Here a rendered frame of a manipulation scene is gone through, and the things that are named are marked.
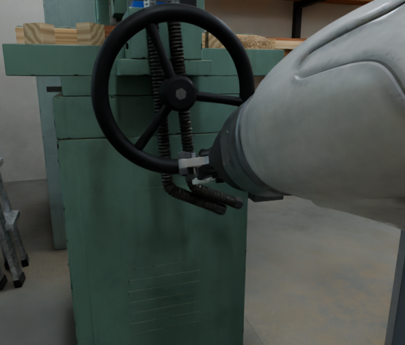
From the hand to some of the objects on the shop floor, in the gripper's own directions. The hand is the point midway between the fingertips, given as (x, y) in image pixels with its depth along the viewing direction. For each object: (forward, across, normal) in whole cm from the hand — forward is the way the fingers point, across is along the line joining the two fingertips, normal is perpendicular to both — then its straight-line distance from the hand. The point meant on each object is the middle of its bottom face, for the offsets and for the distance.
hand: (202, 172), depth 54 cm
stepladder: (+130, +60, +28) cm, 146 cm away
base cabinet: (+81, 0, +45) cm, 92 cm away
